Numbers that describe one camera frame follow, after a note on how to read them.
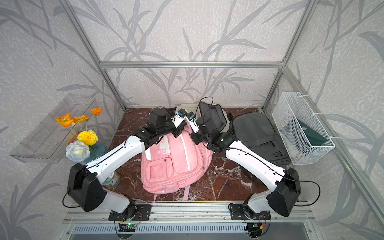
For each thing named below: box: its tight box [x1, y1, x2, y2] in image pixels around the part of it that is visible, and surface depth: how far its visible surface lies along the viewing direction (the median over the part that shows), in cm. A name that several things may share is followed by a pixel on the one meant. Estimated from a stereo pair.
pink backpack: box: [141, 123, 213, 201], surface depth 79 cm
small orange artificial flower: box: [91, 107, 103, 116], surface depth 75 cm
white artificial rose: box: [65, 141, 91, 163], surface depth 61 cm
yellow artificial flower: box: [77, 130, 99, 146], surface depth 68 cm
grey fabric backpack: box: [231, 112, 291, 166], surface depth 105 cm
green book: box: [297, 118, 328, 147], surface depth 64 cm
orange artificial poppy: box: [55, 112, 74, 128], surface depth 59 cm
